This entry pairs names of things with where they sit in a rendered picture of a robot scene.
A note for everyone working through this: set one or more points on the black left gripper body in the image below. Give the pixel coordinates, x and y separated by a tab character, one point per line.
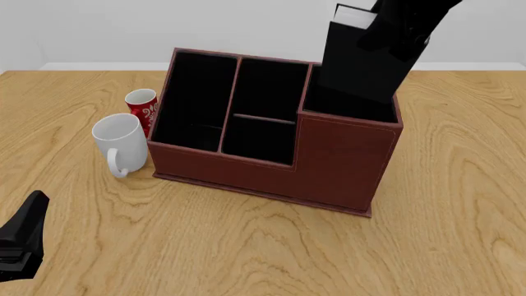
18	265

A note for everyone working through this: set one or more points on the red mug with white pattern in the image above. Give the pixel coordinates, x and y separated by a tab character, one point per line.
141	108

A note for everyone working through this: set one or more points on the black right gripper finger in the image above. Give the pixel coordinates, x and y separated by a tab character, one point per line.
372	38

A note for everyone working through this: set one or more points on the red-brown desk caddy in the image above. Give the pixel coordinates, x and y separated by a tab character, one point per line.
341	160

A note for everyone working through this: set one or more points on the black book with white pages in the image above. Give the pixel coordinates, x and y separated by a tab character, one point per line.
353	68

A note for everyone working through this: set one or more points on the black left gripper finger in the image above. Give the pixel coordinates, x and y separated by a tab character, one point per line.
29	219

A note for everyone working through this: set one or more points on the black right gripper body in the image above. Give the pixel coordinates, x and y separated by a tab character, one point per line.
415	21

